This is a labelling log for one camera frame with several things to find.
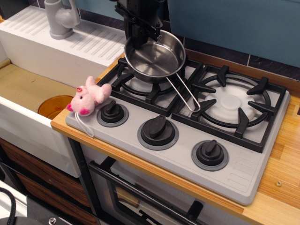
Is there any white toy sink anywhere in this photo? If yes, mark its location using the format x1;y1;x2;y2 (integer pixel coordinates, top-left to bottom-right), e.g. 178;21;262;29
0;6;126;178

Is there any grey toy stove top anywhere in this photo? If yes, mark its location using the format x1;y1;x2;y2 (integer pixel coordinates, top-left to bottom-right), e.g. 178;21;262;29
66;96;280;205

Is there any black stove knob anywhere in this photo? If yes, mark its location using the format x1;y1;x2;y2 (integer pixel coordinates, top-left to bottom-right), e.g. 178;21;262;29
191;140;229;172
137;115;179;151
97;100;129;128

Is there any black middle stove knob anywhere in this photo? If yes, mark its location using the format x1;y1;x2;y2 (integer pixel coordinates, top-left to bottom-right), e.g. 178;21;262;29
137;115;179;151

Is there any black right stove knob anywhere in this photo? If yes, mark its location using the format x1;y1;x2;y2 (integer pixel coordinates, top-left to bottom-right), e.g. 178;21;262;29
191;140;229;172

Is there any oven door with black handle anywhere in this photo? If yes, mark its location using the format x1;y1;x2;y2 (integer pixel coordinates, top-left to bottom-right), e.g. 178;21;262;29
87;157;241;225

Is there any grey toy faucet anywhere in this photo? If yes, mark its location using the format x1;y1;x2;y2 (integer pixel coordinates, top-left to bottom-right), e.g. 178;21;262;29
44;0;80;40

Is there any pink stuffed pig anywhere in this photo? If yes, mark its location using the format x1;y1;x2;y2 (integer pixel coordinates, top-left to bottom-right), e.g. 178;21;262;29
66;75;113;138

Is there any wooden drawer cabinet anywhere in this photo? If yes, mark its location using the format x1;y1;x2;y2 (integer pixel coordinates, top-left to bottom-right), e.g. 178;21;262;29
0;139;98;225

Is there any black right burner grate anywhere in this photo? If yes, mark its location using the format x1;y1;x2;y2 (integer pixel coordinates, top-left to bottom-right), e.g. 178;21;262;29
172;65;290;153

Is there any black left burner grate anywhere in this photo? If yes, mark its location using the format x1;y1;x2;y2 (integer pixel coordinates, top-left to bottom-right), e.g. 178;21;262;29
97;58;203;117

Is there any black braided cable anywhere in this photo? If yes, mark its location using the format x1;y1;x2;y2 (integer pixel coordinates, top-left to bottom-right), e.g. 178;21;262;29
0;187;17;225

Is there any stainless steel pan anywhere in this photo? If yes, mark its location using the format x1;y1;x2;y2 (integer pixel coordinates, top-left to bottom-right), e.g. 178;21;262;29
124;30;201;113

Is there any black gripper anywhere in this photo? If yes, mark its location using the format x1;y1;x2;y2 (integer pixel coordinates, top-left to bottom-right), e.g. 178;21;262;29
115;0;162;49

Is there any orange plastic plate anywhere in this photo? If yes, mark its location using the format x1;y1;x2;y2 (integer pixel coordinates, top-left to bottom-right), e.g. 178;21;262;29
38;95;73;120

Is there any black left stove knob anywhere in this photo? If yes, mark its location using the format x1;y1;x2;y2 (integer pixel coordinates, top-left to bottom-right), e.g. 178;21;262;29
97;100;129;128

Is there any black burner grate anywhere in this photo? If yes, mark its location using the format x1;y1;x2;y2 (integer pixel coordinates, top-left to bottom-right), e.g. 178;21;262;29
97;58;203;117
172;65;290;153

